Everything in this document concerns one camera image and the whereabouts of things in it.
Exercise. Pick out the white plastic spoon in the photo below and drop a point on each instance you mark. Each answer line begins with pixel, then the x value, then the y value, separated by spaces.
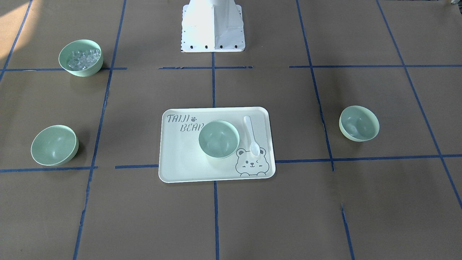
pixel 254 146

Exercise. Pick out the green bowl on tray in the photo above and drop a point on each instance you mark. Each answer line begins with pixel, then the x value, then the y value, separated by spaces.
pixel 219 139

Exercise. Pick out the green bowl with ice cubes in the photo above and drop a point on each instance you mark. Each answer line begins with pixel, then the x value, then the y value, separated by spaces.
pixel 81 45

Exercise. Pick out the green bowl front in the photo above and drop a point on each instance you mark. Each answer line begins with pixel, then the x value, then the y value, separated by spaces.
pixel 54 146

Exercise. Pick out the light green bear tray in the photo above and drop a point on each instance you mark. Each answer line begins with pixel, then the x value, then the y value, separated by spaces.
pixel 182 160

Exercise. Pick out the clear ice cubes pile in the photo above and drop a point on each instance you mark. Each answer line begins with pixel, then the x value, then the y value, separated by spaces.
pixel 80 60

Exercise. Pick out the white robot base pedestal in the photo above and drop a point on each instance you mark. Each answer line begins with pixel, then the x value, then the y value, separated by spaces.
pixel 212 26

